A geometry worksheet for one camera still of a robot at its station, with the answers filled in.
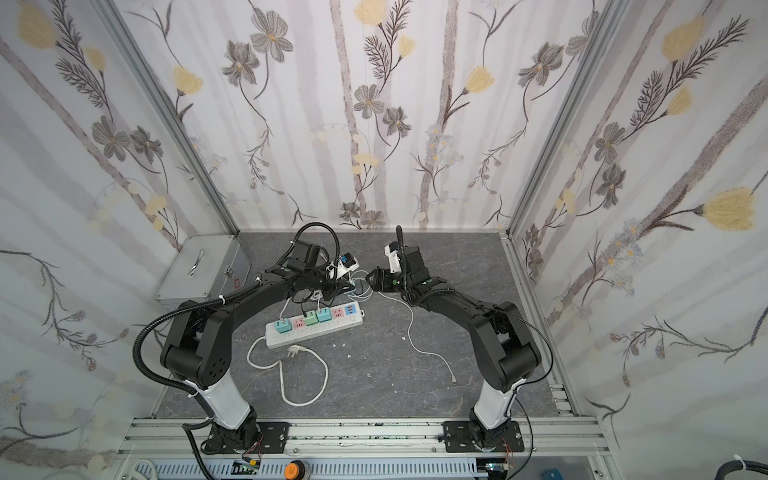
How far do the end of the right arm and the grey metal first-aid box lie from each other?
1.58ft

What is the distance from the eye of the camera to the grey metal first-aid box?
0.86 meters

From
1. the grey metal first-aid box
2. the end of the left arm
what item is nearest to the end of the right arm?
the end of the left arm

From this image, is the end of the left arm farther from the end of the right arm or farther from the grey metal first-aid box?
the grey metal first-aid box

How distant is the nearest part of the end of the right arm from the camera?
81 centimetres
